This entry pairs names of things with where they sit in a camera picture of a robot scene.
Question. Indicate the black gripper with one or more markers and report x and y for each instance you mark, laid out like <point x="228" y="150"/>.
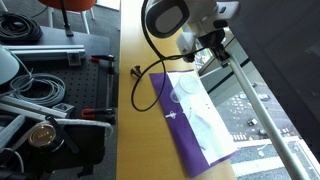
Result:
<point x="213" y="41"/>

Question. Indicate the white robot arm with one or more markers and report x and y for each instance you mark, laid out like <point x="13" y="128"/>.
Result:
<point x="206" y="20"/>

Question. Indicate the black staple remover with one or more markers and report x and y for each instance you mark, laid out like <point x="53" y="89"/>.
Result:
<point x="136" y="71"/>

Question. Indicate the orange black clamp far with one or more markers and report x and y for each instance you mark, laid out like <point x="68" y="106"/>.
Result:
<point x="109" y="58"/>

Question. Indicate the orange black clamp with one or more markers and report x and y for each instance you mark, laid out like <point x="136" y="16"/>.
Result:
<point x="93" y="113"/>
<point x="109" y="58"/>

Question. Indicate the orange chair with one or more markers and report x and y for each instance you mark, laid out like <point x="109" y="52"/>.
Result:
<point x="76" y="6"/>

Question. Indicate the black perforated breadboard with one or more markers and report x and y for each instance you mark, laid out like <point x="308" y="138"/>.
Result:
<point x="85" y="86"/>

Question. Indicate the black tripod pole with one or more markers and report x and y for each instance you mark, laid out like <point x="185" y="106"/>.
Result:
<point x="68" y="31"/>

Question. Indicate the orange black clamp near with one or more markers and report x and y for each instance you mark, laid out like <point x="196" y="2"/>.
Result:
<point x="93" y="113"/>

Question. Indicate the silver window railing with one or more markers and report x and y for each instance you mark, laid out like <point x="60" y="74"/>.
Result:
<point x="294" y="169"/>

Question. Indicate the round brass metal disc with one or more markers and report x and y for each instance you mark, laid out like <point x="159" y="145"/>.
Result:
<point x="42" y="136"/>

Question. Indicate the aluminium extrusion rail pair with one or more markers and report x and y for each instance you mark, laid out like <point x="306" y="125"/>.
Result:
<point x="73" y="54"/>

